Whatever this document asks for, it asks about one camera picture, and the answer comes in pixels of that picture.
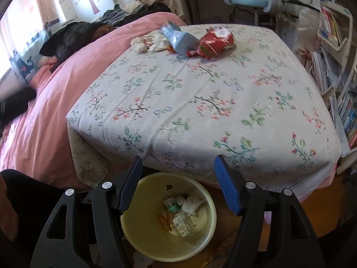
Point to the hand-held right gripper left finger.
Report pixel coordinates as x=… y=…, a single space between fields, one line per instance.
x=131 y=178

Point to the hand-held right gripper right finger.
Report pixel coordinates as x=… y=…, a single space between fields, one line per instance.
x=226 y=184

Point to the white tissue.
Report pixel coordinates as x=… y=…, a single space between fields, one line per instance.
x=192 y=205
x=150 y=42

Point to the yellow plastic basin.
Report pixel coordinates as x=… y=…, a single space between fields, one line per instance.
x=145 y=229

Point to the orange carrot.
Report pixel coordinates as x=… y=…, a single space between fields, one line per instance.
x=164 y=223

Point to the clear plastic bottle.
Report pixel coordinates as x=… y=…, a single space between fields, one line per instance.
x=181 y=223

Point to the red snack bag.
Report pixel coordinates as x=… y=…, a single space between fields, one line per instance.
x=214 y=42

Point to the blue snack packet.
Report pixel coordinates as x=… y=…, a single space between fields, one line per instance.
x=178 y=40

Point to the floral tablecloth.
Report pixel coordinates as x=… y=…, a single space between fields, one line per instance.
x=181 y=103

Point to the pink blanket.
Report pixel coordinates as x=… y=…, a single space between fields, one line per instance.
x=55 y=103

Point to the dark cloth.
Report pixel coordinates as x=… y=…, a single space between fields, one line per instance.
x=16 y=103

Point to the brown plush toy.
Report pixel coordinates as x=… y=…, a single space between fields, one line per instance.
x=104 y=30

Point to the black puffer jacket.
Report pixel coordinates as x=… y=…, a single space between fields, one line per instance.
x=69 y=39

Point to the cartoon printed bedding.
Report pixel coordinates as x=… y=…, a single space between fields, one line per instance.
x=30 y=50

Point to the pile of denim clothes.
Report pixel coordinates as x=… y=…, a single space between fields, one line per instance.
x=114 y=15

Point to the white drawer cabinet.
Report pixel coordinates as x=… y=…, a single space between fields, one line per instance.
x=288 y=30

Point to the white plastic bag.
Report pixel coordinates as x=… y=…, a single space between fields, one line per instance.
x=306 y=25

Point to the pink curtain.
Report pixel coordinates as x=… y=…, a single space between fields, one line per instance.
x=33 y=2

